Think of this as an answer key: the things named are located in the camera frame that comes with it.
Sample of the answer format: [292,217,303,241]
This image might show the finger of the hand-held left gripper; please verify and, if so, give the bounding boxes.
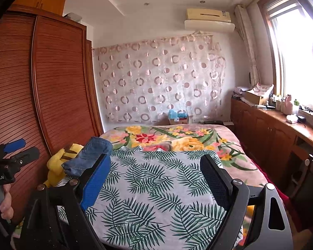
[14,146,40,163]
[0,139,27,154]

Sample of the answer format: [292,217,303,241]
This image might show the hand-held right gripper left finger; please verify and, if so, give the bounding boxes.
[21,153,111,250]

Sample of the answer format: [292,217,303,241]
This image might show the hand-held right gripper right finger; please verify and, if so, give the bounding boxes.
[199,154,294,250]

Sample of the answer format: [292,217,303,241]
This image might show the blue denim pants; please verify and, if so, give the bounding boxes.
[61,137,113,178]

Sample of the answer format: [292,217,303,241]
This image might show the person's left hand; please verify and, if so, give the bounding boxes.
[0,184,15,221]

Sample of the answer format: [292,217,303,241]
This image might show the yellow plush toy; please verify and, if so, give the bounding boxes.
[46,143,84,188]

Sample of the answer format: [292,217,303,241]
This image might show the floral blanket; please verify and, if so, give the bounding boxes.
[99,124,285,240]

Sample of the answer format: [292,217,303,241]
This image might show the wooden cabinet counter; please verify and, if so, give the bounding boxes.
[231,97,313,206]

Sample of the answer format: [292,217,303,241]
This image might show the blue plastic bag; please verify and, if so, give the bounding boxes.
[168,109,188,120]

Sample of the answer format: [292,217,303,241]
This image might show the wooden louvered wardrobe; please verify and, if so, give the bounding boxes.
[0,0,103,224]

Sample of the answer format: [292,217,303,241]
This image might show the cardboard box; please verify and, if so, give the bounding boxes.
[244,90,269,106]

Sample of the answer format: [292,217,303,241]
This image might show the dark wooden chair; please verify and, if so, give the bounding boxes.
[289,154,313,204]

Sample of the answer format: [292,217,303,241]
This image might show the white patterned bag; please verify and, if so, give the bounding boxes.
[253,83,274,95]

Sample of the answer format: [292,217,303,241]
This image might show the circle patterned sheer curtain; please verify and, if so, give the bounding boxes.
[92,35,226,123]

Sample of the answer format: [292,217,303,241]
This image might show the pale window drape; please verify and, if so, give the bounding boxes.
[235,4,260,89]

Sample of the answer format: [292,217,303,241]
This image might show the grey box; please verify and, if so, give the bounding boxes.
[66,12,82,23]

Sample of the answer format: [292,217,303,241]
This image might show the wooden framed window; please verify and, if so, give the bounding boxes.
[259,0,313,112]

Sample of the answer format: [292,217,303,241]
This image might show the wall air conditioner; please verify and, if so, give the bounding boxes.
[184,8,236,33]

